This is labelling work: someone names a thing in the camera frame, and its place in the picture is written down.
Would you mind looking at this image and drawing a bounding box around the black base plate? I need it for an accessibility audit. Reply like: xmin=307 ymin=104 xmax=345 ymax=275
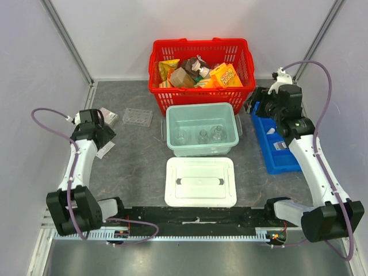
xmin=118 ymin=206 xmax=295 ymax=228

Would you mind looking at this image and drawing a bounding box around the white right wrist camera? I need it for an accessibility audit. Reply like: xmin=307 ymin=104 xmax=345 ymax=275
xmin=267 ymin=67 xmax=294 ymax=95

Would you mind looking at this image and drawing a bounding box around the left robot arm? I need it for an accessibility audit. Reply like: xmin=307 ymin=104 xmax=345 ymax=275
xmin=46 ymin=109 xmax=127 ymax=236

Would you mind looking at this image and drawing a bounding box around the small glass vial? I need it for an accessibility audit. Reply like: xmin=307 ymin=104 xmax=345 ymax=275
xmin=197 ymin=129 xmax=208 ymax=144

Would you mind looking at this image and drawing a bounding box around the light teal plastic bin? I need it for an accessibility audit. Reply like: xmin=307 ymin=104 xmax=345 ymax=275
xmin=166 ymin=102 xmax=239 ymax=157

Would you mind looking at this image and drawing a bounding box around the white pump bottle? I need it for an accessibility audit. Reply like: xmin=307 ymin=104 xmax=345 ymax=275
xmin=192 ymin=61 xmax=210 ymax=79

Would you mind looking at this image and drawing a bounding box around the red plastic shopping basket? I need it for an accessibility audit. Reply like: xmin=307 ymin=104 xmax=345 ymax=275
xmin=148 ymin=37 xmax=256 ymax=116

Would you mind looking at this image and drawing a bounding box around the white bin lid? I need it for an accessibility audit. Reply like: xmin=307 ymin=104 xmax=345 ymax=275
xmin=164 ymin=157 xmax=237 ymax=208

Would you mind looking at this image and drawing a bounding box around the small glass beaker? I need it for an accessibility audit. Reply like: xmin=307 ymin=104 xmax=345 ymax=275
xmin=174 ymin=129 xmax=188 ymax=145

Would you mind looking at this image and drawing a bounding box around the yellow snack bag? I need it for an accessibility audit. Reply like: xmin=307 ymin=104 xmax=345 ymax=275
xmin=158 ymin=59 xmax=180 ymax=81

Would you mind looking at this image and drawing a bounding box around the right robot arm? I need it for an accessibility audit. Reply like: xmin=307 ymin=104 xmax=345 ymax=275
xmin=247 ymin=84 xmax=365 ymax=243

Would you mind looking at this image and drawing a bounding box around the clear test tube rack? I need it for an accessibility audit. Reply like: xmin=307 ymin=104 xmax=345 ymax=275
xmin=122 ymin=108 xmax=153 ymax=127

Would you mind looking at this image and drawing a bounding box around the orange Scrub Daddy box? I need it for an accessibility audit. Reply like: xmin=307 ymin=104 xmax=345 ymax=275
xmin=209 ymin=63 xmax=243 ymax=88

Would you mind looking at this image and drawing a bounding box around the slotted cable duct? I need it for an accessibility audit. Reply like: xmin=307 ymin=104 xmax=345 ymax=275
xmin=53 ymin=228 xmax=273 ymax=242

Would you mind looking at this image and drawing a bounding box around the blue compartment tray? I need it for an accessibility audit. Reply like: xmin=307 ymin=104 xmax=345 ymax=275
xmin=251 ymin=112 xmax=301 ymax=174

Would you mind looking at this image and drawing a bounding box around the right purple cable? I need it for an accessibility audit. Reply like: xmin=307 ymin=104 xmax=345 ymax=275
xmin=270 ymin=60 xmax=354 ymax=262

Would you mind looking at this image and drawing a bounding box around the brown cardboard box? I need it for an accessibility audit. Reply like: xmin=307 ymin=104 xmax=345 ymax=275
xmin=169 ymin=67 xmax=196 ymax=89

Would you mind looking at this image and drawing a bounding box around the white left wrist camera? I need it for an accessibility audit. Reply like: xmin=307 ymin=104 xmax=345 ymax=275
xmin=66 ymin=112 xmax=81 ymax=125

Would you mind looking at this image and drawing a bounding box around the black powder sachet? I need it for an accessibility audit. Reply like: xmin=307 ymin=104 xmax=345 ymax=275
xmin=273 ymin=141 xmax=288 ymax=151

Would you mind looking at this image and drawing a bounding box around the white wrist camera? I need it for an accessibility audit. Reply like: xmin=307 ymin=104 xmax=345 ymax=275
xmin=66 ymin=112 xmax=81 ymax=125
xmin=267 ymin=67 xmax=294 ymax=95

